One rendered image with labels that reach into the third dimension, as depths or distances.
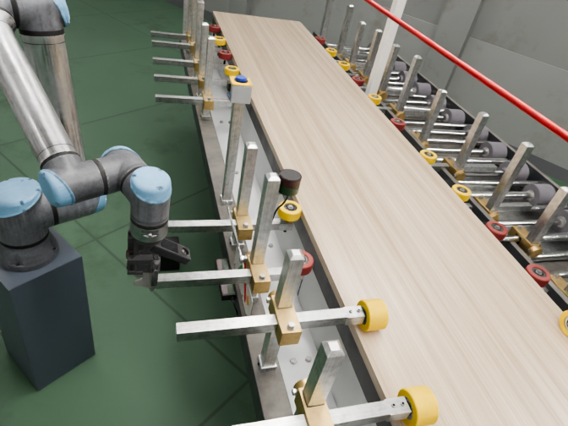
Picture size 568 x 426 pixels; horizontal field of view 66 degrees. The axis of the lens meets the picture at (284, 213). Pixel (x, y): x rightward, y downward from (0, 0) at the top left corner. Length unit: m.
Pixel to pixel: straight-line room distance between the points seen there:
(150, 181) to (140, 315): 1.33
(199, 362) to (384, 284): 1.08
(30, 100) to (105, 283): 1.40
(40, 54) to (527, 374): 1.57
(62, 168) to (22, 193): 0.51
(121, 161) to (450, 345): 0.96
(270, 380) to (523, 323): 0.75
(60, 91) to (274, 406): 1.09
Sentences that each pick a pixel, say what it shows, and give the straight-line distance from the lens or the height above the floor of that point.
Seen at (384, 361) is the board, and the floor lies 0.90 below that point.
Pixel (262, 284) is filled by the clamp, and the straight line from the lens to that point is 1.28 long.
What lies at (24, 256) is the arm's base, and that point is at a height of 0.66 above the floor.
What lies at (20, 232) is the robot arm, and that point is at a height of 0.76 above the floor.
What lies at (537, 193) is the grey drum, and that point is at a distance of 2.39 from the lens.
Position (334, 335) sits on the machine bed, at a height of 0.77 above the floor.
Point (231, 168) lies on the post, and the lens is 1.71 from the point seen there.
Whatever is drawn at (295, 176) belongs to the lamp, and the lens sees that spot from 1.16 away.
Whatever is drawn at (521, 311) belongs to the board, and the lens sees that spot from 1.52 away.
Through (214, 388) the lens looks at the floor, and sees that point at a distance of 2.07.
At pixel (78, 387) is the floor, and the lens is 2.12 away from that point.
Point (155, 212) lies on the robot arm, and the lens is 1.06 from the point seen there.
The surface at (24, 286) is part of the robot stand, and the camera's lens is 1.69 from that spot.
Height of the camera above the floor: 1.79
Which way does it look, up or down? 37 degrees down
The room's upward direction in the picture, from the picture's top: 13 degrees clockwise
